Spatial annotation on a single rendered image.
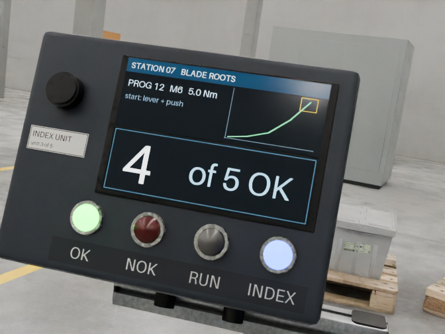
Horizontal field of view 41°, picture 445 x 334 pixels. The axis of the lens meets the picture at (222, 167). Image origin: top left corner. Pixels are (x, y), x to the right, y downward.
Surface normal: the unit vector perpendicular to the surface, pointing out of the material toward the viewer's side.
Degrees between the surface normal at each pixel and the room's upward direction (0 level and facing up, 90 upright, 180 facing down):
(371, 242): 95
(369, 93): 90
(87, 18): 90
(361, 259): 95
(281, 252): 72
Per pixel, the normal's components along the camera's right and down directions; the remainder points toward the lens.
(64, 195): -0.18, -0.13
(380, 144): -0.38, 0.10
